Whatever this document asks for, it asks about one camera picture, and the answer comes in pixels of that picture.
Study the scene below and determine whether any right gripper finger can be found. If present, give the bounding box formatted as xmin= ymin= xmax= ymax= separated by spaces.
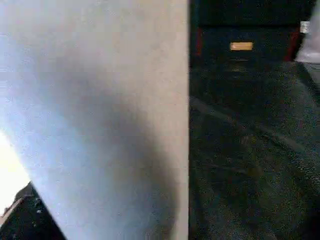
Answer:
xmin=0 ymin=182 xmax=67 ymax=240

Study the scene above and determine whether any white plastic table leg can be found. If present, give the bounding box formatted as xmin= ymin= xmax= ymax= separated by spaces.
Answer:
xmin=0 ymin=0 xmax=191 ymax=240

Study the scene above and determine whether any small yellow tag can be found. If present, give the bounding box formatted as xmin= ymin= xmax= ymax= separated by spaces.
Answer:
xmin=229 ymin=42 xmax=255 ymax=52

